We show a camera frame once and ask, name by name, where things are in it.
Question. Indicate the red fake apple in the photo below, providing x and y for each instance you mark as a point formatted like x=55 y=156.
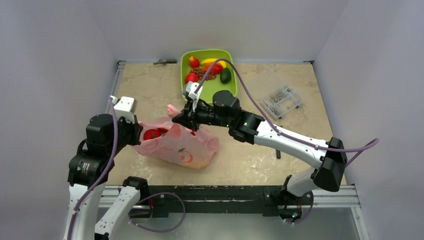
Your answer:
x=151 y=134

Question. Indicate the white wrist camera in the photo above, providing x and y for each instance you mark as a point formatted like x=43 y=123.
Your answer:
x=125 y=107
x=192 y=92

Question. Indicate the clear plastic screw box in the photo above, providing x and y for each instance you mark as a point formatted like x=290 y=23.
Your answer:
x=274 y=95

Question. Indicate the green plastic tray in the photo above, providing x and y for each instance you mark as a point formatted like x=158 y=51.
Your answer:
x=210 y=87

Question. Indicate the pink plastic bag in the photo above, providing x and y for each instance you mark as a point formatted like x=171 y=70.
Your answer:
x=178 y=144

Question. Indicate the purple fake grapes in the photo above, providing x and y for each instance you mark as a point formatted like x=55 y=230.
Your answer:
x=200 y=74

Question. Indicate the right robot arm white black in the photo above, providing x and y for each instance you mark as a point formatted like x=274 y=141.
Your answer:
x=326 y=159

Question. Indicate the metal clamp at table edge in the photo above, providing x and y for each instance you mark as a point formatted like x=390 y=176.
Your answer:
x=165 y=61

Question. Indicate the red orange fake mango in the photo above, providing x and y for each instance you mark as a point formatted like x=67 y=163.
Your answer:
x=215 y=69

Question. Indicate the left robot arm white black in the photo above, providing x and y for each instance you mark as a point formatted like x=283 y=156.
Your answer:
x=89 y=170

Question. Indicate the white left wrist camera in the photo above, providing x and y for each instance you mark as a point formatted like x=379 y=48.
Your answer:
x=125 y=107

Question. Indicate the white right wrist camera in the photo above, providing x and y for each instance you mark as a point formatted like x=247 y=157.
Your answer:
x=192 y=92

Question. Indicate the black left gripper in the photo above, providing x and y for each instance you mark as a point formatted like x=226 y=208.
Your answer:
x=136 y=129

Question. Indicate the red fake pear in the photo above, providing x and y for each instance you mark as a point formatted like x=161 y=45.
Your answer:
x=194 y=63

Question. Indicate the yellow fake banana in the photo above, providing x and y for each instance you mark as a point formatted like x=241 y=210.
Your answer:
x=211 y=60

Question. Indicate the red fake strawberry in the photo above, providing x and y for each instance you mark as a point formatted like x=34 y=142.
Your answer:
x=191 y=77

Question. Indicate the dark green fake avocado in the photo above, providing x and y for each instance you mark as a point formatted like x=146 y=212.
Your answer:
x=225 y=76

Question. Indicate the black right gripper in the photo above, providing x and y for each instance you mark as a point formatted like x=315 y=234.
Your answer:
x=191 y=117

